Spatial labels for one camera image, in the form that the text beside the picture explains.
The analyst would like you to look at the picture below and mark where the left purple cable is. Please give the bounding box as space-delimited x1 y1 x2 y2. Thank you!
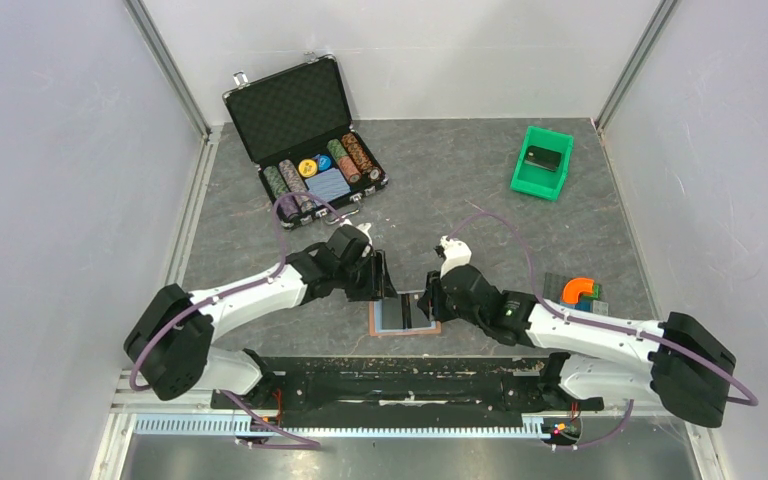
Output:
128 192 352 452

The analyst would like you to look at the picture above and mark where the green red chip row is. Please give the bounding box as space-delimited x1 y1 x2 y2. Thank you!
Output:
326 139 361 184

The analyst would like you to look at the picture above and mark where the colourful toy block set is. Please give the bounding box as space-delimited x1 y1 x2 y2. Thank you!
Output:
542 272 609 315

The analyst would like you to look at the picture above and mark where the green poker chip row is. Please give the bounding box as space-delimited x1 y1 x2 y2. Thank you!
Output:
263 166 296 210

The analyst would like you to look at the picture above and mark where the black credit card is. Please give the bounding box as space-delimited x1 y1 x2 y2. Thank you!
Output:
524 145 563 172
408 293 432 329
380 295 405 331

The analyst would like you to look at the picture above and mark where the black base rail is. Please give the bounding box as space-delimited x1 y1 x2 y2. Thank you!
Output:
242 354 604 432

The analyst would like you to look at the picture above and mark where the blue dealer button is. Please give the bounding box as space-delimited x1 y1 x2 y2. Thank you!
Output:
315 155 332 171

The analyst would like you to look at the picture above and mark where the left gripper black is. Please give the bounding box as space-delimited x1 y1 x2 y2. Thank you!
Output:
336 249 398 302

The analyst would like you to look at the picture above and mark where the green plastic bin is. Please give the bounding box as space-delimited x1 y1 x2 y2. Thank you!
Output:
510 126 574 202

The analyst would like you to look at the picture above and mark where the yellow dealer button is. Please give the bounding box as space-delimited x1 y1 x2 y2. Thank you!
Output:
297 158 319 178

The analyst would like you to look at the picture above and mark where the purple cable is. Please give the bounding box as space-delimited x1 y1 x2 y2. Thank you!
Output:
448 211 760 452
128 192 352 452

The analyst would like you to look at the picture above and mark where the purple poker chip row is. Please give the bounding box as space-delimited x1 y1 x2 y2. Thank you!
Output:
278 159 315 214

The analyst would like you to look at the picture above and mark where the black poker chip case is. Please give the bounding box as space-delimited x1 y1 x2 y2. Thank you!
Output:
222 54 389 230

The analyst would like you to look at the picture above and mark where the tan leather card holder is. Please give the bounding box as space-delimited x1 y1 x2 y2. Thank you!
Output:
369 291 442 337

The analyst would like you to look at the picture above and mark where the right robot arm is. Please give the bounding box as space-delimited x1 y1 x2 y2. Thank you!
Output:
418 265 736 428

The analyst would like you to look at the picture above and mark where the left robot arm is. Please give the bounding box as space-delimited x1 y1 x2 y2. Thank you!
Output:
123 220 387 408

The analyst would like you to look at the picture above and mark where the blue playing card deck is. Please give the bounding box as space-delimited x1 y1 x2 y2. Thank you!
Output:
305 168 351 202

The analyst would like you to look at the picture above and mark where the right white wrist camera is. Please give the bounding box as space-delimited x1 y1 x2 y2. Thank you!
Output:
435 236 472 277

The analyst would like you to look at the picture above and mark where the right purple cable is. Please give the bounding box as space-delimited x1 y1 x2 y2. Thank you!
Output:
448 211 760 452

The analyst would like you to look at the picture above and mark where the orange brown chip row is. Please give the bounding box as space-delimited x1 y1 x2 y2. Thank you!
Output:
341 133 382 181

